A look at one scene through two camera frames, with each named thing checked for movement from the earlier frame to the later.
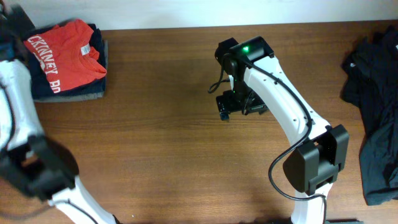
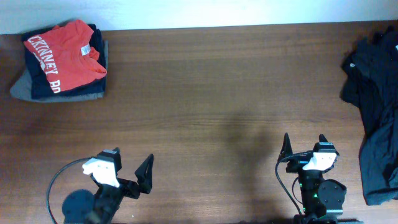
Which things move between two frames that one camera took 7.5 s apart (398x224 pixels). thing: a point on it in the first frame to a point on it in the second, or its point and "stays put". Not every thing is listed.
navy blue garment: (40, 86) stays put
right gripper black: (226, 103) to (298, 163)
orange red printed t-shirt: (66, 53) stays put
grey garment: (99, 95) stays put
